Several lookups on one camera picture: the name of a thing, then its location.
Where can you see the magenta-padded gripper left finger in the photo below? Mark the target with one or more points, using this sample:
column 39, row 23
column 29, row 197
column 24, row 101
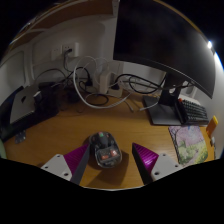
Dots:
column 59, row 165

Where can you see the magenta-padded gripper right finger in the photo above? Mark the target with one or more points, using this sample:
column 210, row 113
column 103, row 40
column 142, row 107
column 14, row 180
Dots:
column 163, row 164

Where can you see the transparent dark computer mouse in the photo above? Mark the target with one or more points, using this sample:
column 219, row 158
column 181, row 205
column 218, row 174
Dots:
column 106, row 150

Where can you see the landscape print mouse pad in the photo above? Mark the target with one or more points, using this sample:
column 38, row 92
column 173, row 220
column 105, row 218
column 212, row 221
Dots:
column 190, row 145

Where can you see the small grey earbuds case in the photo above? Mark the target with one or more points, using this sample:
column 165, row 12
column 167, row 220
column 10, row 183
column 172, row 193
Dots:
column 213, row 141

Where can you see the black box stand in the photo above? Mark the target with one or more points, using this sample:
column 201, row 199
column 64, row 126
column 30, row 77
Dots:
column 46, row 105

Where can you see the black keyboard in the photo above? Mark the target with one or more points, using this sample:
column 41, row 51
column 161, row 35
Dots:
column 196, row 111

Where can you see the white power strip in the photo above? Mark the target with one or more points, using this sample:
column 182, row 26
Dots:
column 105, row 81

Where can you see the black computer monitor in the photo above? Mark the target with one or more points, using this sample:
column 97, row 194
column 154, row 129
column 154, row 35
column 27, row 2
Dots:
column 160, row 36

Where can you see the bright lamp light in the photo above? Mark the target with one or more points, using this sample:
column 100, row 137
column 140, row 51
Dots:
column 209, row 44

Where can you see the white wall socket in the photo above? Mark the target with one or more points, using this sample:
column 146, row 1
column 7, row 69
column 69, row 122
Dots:
column 61, row 50

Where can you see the wooden wall shelf unit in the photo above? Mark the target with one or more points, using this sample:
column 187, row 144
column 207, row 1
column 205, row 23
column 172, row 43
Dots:
column 66, row 13

